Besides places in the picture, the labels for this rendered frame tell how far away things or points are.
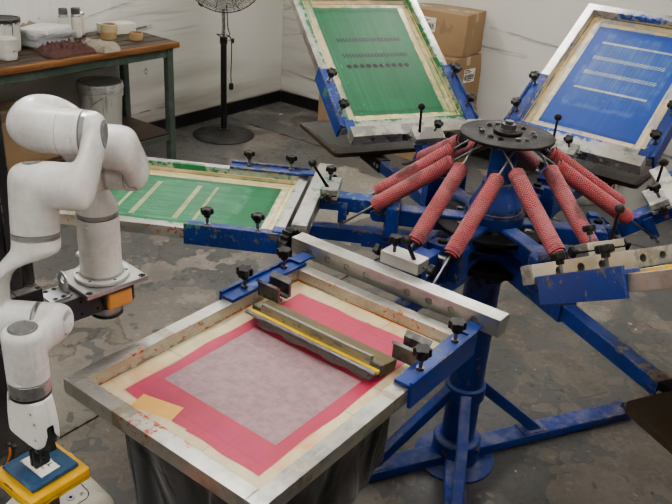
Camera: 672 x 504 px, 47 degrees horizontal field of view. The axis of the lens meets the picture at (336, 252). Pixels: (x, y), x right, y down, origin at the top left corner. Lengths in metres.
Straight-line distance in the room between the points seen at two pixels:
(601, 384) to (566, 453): 0.57
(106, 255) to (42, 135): 0.43
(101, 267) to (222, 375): 0.37
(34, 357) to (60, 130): 0.40
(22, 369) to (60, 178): 0.34
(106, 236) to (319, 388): 0.59
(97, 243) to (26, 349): 0.44
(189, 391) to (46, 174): 0.63
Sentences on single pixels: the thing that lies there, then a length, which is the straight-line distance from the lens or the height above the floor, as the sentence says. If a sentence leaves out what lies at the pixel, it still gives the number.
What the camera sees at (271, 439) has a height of 0.96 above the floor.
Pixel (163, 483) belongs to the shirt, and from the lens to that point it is 1.87.
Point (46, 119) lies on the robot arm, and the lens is 1.48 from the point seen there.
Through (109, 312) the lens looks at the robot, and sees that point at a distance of 1.90.
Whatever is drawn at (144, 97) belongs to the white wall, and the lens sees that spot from 6.39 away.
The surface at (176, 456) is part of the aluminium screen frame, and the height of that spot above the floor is 0.98.
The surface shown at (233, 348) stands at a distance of 1.93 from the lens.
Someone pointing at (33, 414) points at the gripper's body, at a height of 1.12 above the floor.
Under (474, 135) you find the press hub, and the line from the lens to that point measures 2.47.
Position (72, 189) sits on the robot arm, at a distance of 1.40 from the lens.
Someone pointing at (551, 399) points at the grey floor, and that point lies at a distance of 3.59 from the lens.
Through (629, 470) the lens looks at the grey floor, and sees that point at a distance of 3.33.
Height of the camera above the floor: 2.02
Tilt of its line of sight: 26 degrees down
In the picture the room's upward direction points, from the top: 4 degrees clockwise
